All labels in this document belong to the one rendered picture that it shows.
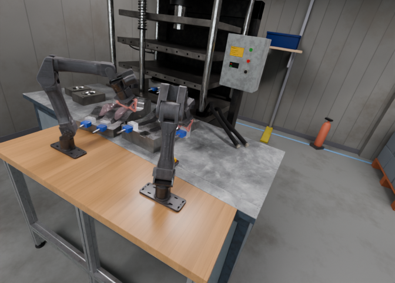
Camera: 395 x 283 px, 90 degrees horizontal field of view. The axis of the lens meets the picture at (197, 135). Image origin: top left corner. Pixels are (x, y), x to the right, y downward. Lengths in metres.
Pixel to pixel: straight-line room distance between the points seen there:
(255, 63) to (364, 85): 2.58
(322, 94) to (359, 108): 0.57
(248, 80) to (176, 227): 1.24
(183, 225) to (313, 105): 3.45
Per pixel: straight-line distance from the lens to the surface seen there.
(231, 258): 1.23
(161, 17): 2.07
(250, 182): 1.08
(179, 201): 0.87
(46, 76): 1.07
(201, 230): 0.81
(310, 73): 3.88
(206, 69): 1.68
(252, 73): 1.67
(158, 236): 0.78
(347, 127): 4.13
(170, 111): 0.69
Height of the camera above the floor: 1.44
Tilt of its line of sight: 27 degrees down
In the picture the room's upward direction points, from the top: 9 degrees clockwise
